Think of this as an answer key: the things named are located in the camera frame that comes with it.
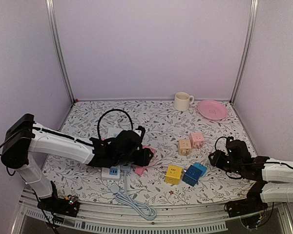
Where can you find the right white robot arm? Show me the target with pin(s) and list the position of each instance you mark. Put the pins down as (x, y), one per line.
(273, 178)

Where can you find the right aluminium frame post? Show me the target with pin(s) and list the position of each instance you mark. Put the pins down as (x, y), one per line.
(245, 52)

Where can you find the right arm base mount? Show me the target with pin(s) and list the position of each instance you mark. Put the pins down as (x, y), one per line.
(251, 204)

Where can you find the left aluminium frame post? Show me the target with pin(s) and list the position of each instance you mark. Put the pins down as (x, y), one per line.
(57, 45)

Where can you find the white power strip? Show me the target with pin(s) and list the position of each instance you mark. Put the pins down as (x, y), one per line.
(113, 173)

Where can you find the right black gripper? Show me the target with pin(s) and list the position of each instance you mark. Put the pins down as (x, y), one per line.
(218, 160)

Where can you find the front aluminium rail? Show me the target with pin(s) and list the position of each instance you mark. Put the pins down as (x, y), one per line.
(100, 218)

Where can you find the pink cube socket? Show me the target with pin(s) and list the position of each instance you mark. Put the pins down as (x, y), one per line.
(197, 140)

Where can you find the yellow cube socket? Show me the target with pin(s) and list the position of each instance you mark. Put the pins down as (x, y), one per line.
(173, 174)

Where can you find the pink power strip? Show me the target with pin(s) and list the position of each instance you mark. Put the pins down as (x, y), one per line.
(140, 170)

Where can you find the pink plate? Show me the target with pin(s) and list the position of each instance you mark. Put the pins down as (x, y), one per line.
(212, 110)

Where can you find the cream ceramic mug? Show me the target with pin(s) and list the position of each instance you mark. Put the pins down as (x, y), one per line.
(182, 101)

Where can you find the beige cube socket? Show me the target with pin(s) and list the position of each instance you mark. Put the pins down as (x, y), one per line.
(184, 147)

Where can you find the light blue power strip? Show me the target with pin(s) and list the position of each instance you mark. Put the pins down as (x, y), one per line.
(125, 198)

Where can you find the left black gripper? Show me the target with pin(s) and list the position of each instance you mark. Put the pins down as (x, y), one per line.
(144, 159)

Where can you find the dark blue cube socket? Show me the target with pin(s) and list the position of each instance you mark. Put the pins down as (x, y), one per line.
(193, 173)

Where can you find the aluminium frame post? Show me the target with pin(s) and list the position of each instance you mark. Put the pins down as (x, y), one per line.
(245, 52)
(57, 45)

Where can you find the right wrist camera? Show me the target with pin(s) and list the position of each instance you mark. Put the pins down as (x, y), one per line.
(228, 140)

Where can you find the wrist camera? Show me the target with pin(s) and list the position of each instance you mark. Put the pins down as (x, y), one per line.
(140, 131)
(228, 140)

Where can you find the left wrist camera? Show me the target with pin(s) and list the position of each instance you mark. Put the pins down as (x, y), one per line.
(140, 131)

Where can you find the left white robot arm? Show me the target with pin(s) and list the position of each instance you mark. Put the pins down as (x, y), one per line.
(27, 136)

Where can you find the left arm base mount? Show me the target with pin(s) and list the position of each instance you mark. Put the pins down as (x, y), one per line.
(68, 206)

